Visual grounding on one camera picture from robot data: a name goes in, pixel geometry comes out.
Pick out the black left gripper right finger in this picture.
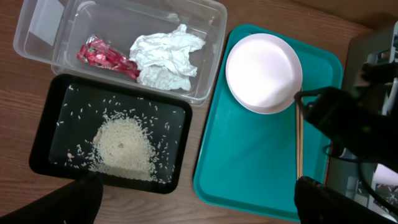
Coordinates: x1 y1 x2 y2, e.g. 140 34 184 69
294 176 394 224

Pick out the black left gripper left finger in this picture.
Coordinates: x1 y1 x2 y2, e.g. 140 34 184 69
1 172 103 224

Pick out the cooked rice pile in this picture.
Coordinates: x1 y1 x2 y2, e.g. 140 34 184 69
55 85 181 184

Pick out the pink round plate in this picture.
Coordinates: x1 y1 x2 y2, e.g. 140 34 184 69
225 34 303 114

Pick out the red foil snack wrapper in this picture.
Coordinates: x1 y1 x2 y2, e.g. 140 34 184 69
76 35 141 80

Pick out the white tissue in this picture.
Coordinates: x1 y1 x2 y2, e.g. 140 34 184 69
129 24 206 91

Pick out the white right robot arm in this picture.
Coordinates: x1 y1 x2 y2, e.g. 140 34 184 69
294 86 397 171

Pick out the grey dish rack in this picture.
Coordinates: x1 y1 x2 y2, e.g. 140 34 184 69
326 23 397 223

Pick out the black tray bin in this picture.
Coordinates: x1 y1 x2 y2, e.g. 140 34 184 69
29 74 192 194

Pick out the clear plastic bin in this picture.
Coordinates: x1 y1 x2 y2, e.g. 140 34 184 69
13 0 227 105

